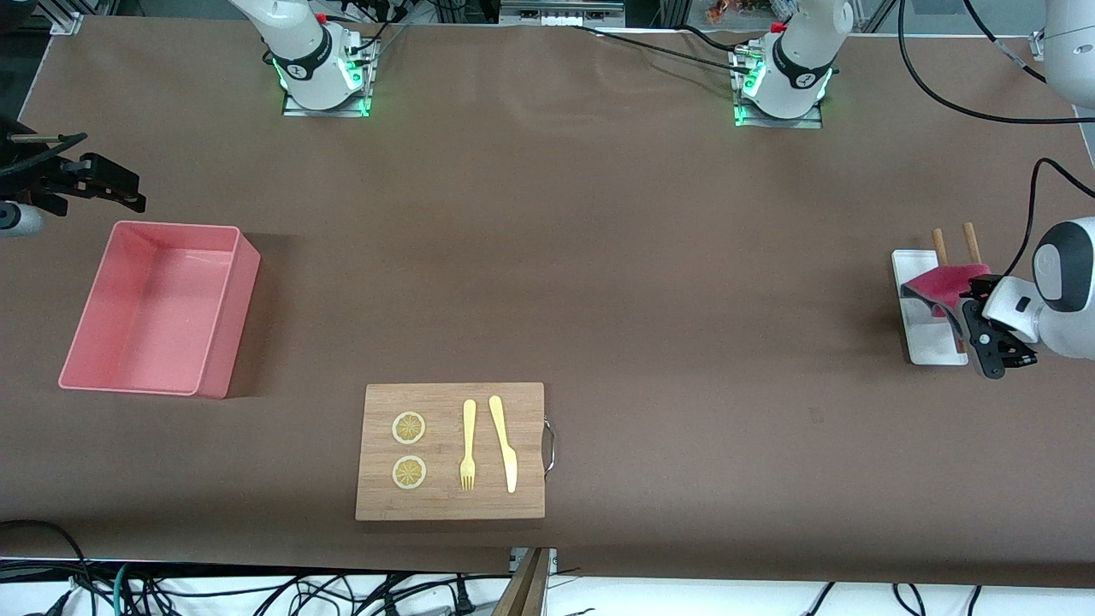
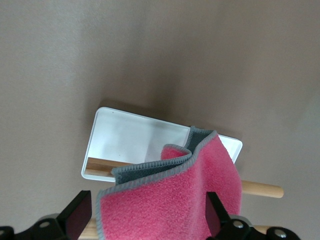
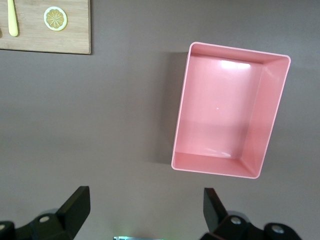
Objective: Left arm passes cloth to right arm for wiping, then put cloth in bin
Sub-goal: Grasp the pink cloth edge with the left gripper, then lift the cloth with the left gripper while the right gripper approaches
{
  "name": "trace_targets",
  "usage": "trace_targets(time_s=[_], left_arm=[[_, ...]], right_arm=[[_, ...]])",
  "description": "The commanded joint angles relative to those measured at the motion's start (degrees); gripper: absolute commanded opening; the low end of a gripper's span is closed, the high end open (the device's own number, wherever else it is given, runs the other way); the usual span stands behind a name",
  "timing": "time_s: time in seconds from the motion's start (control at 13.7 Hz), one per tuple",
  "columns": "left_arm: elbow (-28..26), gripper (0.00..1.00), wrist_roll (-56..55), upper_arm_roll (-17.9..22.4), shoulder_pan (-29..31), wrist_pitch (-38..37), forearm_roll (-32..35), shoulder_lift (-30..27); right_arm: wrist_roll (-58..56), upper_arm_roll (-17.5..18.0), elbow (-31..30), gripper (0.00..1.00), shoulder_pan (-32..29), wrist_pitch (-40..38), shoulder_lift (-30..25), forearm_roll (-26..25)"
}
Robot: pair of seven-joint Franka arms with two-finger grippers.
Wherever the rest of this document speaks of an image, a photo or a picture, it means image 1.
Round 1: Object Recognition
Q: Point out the long black table cable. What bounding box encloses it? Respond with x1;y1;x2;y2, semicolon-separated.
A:
569;24;758;74

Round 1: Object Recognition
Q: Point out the pink cloth with grey backing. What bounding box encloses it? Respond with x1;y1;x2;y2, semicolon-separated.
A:
900;265;995;319

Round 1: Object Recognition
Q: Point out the white rack base tray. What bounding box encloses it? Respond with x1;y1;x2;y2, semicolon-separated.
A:
891;249;970;367

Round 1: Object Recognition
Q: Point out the aluminium frame profile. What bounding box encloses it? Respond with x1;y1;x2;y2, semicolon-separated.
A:
50;0;116;35

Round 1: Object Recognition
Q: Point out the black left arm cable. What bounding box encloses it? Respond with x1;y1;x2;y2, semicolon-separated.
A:
898;0;1095;279

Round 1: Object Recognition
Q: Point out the yellow plastic fork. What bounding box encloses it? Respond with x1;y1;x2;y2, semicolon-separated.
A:
459;399;477;491

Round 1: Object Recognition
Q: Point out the yellow plastic knife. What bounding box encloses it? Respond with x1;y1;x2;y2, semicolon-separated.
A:
488;394;518;495

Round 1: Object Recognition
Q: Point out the wooden beam under table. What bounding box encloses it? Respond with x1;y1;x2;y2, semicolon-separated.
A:
492;548;550;616

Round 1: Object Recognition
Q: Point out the pink plastic bin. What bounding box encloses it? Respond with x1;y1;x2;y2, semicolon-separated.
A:
58;221;262;400

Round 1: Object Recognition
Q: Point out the black looped floor cable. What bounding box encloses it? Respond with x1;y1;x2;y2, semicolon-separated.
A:
0;519;99;616

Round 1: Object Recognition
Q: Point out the silver power strip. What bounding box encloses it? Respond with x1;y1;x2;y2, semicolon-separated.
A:
500;0;625;27

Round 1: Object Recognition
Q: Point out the wooden cutting board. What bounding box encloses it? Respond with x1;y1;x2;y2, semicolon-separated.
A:
355;382;557;521

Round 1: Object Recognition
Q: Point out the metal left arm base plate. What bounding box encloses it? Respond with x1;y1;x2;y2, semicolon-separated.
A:
734;47;824;129

